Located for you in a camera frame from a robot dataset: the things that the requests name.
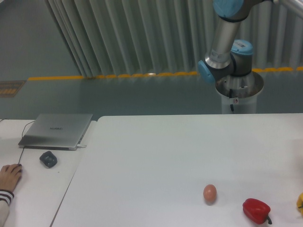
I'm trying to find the person's hand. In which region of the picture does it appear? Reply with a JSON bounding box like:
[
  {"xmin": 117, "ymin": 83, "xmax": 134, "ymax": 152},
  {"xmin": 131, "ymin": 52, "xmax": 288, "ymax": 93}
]
[{"xmin": 0, "ymin": 164, "xmax": 19, "ymax": 192}]

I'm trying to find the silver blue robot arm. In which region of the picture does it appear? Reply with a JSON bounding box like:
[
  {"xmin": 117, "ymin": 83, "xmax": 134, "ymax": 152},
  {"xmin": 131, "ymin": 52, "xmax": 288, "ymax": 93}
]
[{"xmin": 198, "ymin": 0, "xmax": 303, "ymax": 83}]

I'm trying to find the striped sleeve forearm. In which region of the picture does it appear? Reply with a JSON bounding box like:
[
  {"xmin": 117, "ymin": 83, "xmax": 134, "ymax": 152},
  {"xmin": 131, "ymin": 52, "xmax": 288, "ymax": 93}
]
[{"xmin": 0, "ymin": 190, "xmax": 15, "ymax": 227}]

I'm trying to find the small black device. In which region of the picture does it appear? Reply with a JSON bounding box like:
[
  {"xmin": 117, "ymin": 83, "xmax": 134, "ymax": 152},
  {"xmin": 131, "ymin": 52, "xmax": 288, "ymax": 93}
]
[{"xmin": 39, "ymin": 151, "xmax": 58, "ymax": 168}]

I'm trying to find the silver laptop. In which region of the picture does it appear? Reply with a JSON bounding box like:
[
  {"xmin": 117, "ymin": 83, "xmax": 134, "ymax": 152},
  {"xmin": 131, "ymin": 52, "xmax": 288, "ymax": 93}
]
[{"xmin": 18, "ymin": 113, "xmax": 93, "ymax": 150}]

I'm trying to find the grey corrugated curtain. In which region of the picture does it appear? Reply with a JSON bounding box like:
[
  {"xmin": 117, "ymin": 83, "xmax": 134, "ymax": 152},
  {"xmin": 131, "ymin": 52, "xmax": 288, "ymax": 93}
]
[{"xmin": 46, "ymin": 0, "xmax": 303, "ymax": 78}]

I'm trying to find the brown egg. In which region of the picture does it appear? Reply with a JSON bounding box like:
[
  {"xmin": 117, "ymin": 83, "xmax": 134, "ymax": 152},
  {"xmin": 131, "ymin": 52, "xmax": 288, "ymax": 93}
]
[{"xmin": 203, "ymin": 184, "xmax": 217, "ymax": 203}]

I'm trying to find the red bell pepper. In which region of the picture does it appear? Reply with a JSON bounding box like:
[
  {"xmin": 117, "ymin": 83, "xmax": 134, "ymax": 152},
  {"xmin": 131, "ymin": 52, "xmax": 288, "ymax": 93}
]
[{"xmin": 242, "ymin": 198, "xmax": 272, "ymax": 225}]

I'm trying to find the yellow bell pepper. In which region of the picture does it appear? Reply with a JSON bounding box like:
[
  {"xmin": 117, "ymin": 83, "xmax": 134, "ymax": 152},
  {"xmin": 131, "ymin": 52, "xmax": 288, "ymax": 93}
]
[{"xmin": 296, "ymin": 193, "xmax": 303, "ymax": 215}]

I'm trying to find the black mouse cable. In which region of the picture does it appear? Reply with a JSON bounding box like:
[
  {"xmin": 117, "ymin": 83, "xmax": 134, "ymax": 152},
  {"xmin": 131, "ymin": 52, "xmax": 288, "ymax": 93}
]
[{"xmin": 16, "ymin": 120, "xmax": 36, "ymax": 165}]

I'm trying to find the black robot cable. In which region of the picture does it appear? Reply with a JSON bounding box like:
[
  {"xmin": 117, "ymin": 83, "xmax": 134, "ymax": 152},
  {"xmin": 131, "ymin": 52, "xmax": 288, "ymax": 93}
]
[{"xmin": 228, "ymin": 88, "xmax": 235, "ymax": 113}]

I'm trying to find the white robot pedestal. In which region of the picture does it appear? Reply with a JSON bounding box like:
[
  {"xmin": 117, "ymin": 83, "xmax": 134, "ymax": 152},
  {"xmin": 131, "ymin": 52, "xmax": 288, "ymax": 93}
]
[{"xmin": 215, "ymin": 71, "xmax": 264, "ymax": 114}]

